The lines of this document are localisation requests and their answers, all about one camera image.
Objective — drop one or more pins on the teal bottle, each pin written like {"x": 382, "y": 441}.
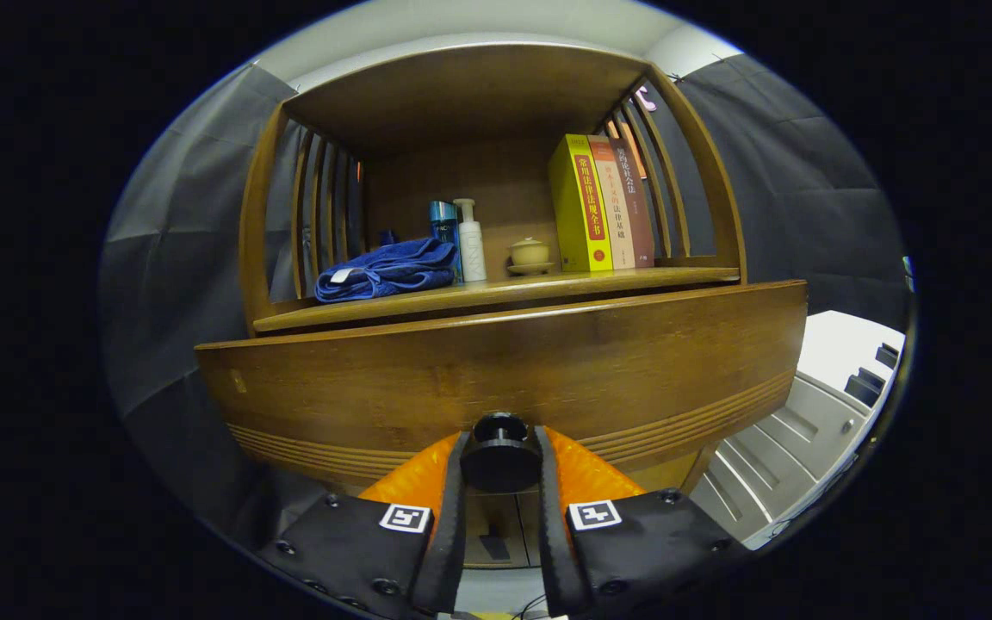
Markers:
{"x": 443, "y": 224}

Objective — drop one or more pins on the blue towel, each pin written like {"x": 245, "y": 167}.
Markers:
{"x": 393, "y": 267}

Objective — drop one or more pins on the wooden cabinet door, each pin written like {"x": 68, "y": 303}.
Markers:
{"x": 529, "y": 525}
{"x": 483, "y": 517}

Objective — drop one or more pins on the white drawer cabinet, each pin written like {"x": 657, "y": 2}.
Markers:
{"x": 832, "y": 353}

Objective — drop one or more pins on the wooden cabinet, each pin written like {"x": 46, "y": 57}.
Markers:
{"x": 461, "y": 95}

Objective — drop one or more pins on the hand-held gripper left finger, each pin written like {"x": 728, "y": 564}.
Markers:
{"x": 449, "y": 534}

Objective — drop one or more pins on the beige lidded ceramic cup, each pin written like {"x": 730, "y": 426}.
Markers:
{"x": 530, "y": 254}

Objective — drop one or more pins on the cream and orange book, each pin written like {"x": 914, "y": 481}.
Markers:
{"x": 615, "y": 207}

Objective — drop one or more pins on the white pump bottle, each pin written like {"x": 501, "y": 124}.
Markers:
{"x": 472, "y": 250}

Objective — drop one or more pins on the small bottle with blue cap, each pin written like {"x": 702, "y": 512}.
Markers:
{"x": 387, "y": 238}

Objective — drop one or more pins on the wooden drawer with black knob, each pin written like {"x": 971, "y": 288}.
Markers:
{"x": 505, "y": 370}

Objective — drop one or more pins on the yellow book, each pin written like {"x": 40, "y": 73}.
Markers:
{"x": 573, "y": 215}

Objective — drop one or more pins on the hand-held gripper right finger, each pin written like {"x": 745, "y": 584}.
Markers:
{"x": 552, "y": 542}

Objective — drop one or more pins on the brown book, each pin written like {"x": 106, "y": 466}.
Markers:
{"x": 638, "y": 215}

